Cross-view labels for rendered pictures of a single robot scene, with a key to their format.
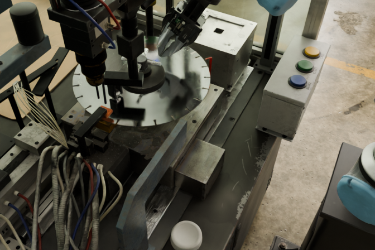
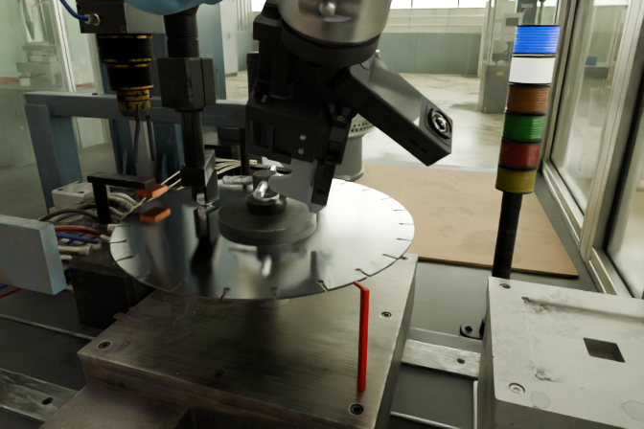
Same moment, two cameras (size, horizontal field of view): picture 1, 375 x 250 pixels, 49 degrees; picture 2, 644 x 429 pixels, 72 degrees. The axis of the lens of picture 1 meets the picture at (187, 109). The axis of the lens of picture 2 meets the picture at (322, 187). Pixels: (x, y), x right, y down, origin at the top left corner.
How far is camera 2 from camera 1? 96 cm
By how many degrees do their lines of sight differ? 72
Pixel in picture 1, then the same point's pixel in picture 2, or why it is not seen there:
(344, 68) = not seen: outside the picture
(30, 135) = not seen: hidden behind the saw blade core
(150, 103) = (178, 233)
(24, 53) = (233, 104)
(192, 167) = (89, 410)
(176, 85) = (239, 253)
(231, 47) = (535, 384)
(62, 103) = not seen: hidden behind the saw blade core
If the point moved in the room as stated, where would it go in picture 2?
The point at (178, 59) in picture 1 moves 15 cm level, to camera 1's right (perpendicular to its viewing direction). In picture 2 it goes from (338, 248) to (375, 349)
